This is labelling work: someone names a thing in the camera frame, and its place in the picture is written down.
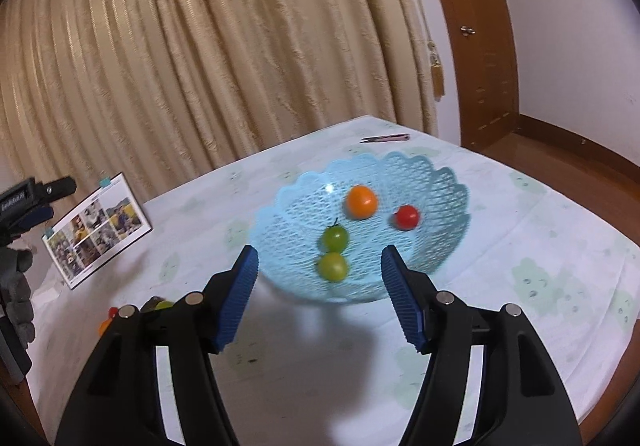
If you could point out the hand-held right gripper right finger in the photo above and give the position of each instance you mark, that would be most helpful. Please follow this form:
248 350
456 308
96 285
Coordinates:
405 301

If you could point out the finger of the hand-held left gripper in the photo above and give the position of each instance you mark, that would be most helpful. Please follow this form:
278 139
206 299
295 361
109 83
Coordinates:
59 188
35 217

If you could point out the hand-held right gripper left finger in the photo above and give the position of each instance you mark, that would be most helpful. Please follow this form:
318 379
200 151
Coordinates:
235 296

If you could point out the green tomato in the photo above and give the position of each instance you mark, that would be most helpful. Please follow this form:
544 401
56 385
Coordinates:
165 305
332 266
334 237

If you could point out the dark passion fruit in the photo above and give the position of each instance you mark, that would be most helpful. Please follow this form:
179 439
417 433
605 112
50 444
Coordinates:
151 304

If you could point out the light blue plastic basket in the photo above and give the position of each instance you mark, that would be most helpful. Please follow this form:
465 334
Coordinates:
430 186

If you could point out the orange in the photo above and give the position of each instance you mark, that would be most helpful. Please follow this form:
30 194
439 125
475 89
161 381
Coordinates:
104 325
361 202

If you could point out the teal binder clip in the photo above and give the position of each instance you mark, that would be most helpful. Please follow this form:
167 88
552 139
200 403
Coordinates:
49 233
105 181

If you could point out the photo collage card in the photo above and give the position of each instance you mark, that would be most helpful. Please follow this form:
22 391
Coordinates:
95 231

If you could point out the red cherry tomato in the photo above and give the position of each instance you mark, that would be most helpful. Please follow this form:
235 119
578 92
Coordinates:
406 217

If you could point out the pale printed tablecloth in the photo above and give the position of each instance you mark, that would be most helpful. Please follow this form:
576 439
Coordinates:
525 236

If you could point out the beige striped curtain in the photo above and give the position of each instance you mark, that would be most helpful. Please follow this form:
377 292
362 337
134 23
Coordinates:
200 51

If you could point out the curtain tassel tieback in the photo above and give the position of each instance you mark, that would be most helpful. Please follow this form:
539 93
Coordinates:
438 76

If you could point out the metal door knob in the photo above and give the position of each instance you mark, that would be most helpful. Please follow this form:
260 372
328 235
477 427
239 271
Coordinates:
467 30

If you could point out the brown wooden door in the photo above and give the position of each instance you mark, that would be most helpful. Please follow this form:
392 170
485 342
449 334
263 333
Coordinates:
480 1

